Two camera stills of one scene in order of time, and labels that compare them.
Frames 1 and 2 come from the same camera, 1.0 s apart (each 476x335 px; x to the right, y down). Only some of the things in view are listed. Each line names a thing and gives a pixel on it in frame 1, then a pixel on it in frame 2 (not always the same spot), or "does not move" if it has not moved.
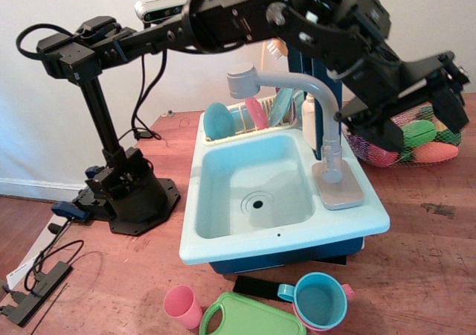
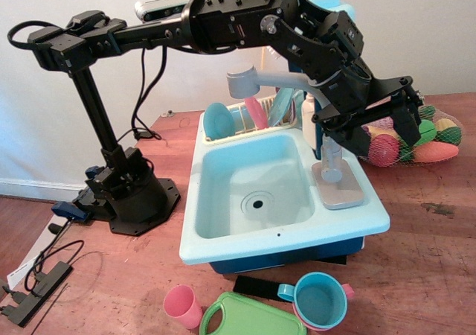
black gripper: [381, 80] -> [353, 91]
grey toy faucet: [336, 182] does not move
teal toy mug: [320, 298] does not move
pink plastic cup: [179, 302] does not move
